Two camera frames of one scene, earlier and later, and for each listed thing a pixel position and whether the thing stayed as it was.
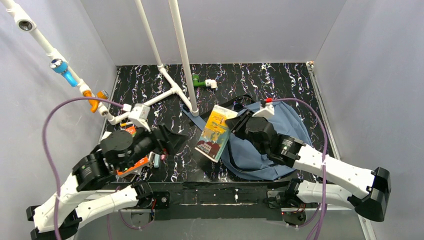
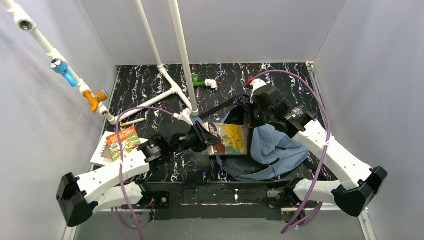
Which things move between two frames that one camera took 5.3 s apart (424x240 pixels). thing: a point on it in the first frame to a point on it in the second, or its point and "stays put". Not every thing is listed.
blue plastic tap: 60,66 stays put
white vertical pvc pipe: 193,110 stays put
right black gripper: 238,122 to 251,117
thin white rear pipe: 145,21 stays put
